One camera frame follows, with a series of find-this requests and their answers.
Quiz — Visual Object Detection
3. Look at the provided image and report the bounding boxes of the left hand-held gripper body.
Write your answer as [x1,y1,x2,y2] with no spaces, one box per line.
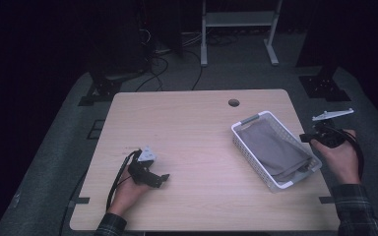
[127,145,161,188]

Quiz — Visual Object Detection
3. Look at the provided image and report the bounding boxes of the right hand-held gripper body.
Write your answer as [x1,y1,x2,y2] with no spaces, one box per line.
[310,108,355,149]

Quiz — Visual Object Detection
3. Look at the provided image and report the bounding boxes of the grey cloth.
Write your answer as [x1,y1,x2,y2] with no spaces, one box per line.
[237,118,313,183]

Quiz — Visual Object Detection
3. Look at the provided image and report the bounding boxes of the white perforated plastic basket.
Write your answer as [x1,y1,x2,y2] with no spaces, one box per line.
[230,110,323,194]

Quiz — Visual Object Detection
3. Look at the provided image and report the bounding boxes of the person's left hand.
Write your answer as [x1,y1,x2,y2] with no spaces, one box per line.
[107,174,152,217]

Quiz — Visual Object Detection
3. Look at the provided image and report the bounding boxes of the person's right hand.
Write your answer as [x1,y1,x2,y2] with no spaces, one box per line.
[309,129,362,186]

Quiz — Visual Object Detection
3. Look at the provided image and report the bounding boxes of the black metal stand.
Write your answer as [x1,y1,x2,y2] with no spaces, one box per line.
[78,55,153,107]
[295,63,352,103]

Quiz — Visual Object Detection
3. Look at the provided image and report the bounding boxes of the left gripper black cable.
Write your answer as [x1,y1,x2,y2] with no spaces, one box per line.
[105,149,143,211]

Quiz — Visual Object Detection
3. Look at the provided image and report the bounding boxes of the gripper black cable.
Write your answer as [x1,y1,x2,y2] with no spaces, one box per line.
[105,149,143,211]
[324,125,366,182]

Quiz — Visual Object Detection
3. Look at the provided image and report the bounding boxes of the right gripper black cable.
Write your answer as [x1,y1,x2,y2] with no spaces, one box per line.
[324,125,366,182]

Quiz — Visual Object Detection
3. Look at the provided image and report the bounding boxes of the black floor cable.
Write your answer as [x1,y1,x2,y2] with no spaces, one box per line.
[135,54,170,93]
[186,48,205,91]

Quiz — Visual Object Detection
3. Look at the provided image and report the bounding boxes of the white metal desk frame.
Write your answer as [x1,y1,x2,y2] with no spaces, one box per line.
[200,0,284,68]

